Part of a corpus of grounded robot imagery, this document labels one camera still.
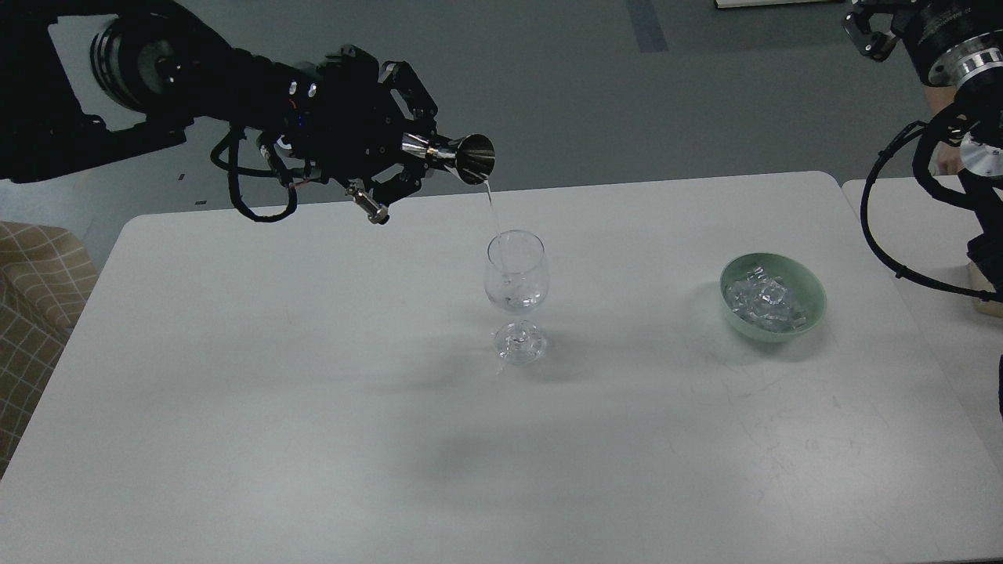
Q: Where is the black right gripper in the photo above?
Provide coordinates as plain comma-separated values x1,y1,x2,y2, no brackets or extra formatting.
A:
842,1,1002,87

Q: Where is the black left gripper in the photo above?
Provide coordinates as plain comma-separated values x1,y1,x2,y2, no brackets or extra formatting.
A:
282,44,440,206

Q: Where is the steel double jigger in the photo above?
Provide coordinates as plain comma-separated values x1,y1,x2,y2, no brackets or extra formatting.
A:
400,133,497,186

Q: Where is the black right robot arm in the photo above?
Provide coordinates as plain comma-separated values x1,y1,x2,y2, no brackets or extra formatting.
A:
842,1,1002,304

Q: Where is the person's bare forearm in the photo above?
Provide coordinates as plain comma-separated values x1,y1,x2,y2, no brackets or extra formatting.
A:
923,85,956,118

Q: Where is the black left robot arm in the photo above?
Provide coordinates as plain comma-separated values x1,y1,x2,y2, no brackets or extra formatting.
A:
1,1,437,224

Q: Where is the clear wine glass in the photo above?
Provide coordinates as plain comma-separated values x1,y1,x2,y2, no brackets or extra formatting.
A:
483,230,549,365

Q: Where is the clear ice cubes pile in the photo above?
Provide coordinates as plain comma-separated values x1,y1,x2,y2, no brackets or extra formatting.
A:
724,266,807,333

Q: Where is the person's hand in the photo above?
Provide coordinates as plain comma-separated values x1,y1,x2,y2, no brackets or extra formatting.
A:
930,143,966,176

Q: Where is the beige block on side table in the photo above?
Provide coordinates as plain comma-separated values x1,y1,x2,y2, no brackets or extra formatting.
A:
967,262,1002,319

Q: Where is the green bowl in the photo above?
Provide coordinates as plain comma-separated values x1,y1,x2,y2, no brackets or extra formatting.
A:
717,252,827,344

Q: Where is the black floor cable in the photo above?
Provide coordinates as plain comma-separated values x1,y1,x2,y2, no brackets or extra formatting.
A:
0,0,147,31

